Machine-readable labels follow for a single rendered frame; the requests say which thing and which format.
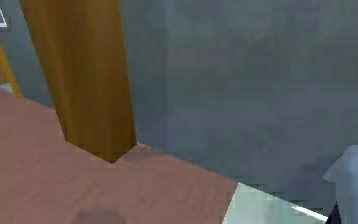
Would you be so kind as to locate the brown wooden cupboard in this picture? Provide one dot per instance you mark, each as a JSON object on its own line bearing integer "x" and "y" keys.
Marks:
{"x": 87, "y": 83}

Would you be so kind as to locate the pale blue grey object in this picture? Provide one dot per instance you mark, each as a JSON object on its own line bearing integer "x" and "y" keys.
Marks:
{"x": 353, "y": 180}

